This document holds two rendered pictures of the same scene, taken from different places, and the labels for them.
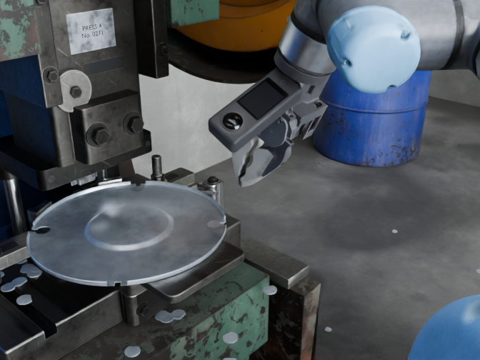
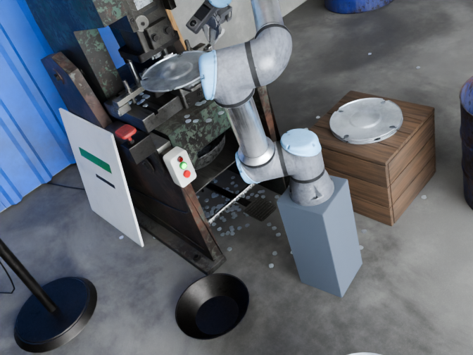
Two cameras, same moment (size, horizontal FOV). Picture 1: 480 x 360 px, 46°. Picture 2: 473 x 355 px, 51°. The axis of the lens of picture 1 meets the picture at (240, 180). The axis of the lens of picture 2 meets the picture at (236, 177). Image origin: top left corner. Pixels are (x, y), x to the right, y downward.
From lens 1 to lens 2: 1.12 m
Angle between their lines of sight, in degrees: 19
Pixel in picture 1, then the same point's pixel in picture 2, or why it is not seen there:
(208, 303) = not seen: hidden behind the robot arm
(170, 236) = (191, 71)
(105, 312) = (174, 105)
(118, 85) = (158, 16)
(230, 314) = not seen: hidden behind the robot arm
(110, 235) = (169, 75)
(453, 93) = not seen: outside the picture
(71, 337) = (164, 115)
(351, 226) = (341, 56)
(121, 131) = (162, 34)
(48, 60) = (130, 15)
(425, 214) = (393, 38)
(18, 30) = (118, 9)
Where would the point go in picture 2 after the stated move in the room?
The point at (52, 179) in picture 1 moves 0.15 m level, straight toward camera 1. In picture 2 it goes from (143, 58) to (148, 74)
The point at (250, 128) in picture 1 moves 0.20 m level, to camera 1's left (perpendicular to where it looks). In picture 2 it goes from (199, 25) to (143, 38)
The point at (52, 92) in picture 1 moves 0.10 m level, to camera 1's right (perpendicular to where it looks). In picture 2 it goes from (134, 26) to (160, 20)
